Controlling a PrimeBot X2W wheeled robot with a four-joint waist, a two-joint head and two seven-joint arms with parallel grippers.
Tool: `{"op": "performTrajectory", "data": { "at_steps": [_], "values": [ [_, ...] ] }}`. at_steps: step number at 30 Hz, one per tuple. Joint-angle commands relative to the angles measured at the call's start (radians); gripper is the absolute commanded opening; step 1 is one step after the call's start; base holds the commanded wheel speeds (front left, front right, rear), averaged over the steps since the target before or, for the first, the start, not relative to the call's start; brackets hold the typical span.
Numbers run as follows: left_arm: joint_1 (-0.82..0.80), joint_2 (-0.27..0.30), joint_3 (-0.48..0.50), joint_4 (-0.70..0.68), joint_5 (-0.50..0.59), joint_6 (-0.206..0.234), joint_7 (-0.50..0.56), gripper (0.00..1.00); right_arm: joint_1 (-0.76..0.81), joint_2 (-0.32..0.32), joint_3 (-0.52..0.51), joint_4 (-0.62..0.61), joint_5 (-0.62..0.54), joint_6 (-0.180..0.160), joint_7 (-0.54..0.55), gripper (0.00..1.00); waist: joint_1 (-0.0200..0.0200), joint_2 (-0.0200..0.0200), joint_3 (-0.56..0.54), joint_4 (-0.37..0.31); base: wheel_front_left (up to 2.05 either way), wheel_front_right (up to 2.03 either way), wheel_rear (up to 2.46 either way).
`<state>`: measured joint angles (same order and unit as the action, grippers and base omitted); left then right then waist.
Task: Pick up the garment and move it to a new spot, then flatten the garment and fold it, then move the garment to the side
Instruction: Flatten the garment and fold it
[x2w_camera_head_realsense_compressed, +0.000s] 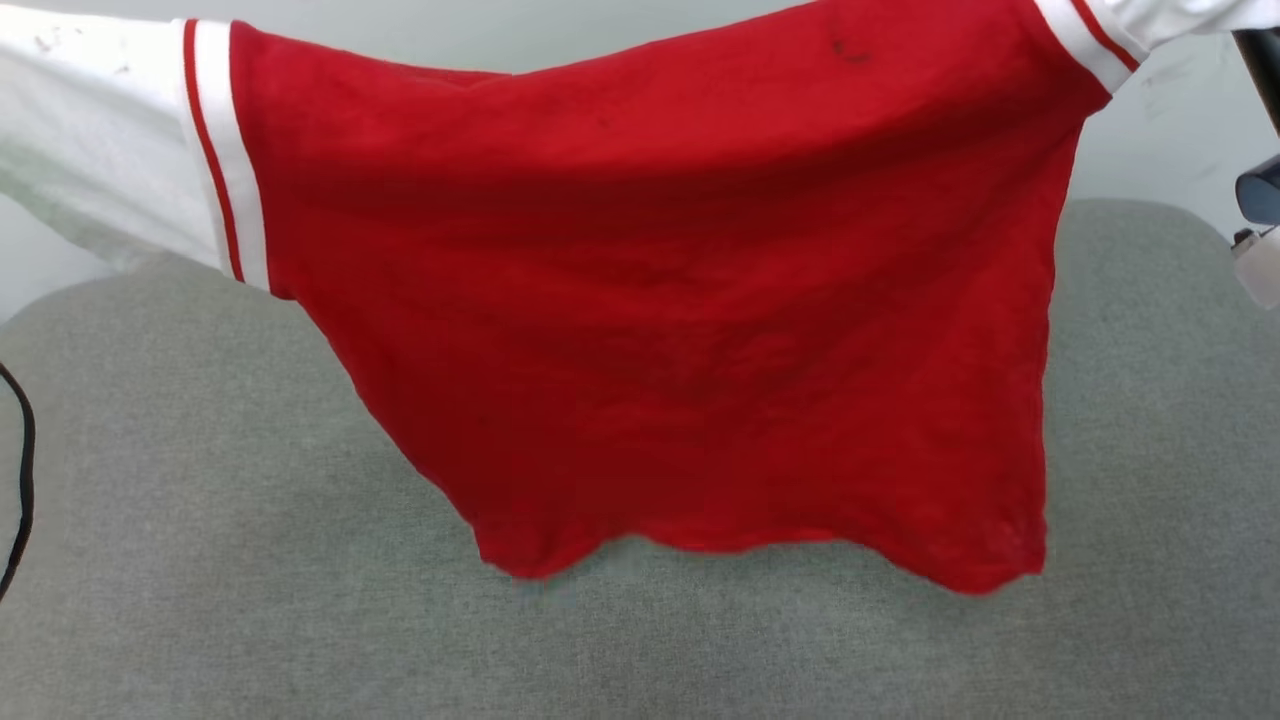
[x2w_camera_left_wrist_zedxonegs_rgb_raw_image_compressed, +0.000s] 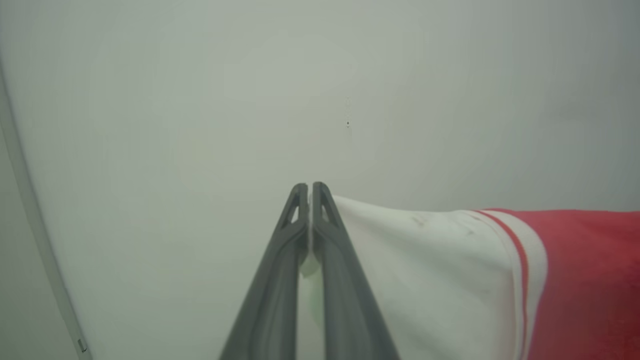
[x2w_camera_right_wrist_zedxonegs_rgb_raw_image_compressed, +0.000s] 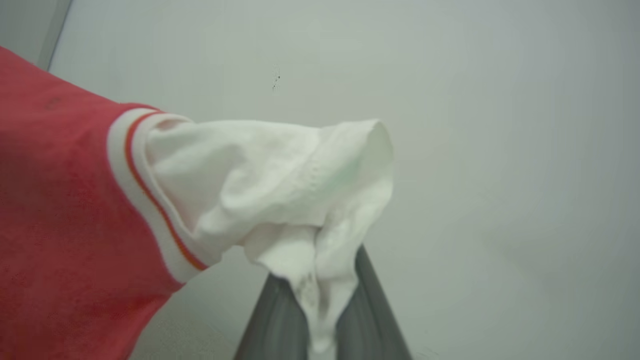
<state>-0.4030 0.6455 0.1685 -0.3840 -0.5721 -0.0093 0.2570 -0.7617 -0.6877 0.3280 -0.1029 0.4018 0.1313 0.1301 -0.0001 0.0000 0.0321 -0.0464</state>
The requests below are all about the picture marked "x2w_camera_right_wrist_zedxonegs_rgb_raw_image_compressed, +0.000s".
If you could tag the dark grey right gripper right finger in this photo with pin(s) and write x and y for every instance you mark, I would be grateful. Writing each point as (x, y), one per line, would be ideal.
(370, 320)

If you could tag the beige grey fabric sofa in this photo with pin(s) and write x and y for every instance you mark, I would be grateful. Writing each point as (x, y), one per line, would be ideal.
(170, 335)

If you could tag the red shirt with white sleeves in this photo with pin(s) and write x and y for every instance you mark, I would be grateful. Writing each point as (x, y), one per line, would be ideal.
(165, 200)

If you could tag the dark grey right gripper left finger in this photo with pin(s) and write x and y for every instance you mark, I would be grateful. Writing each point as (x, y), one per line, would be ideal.
(275, 325)

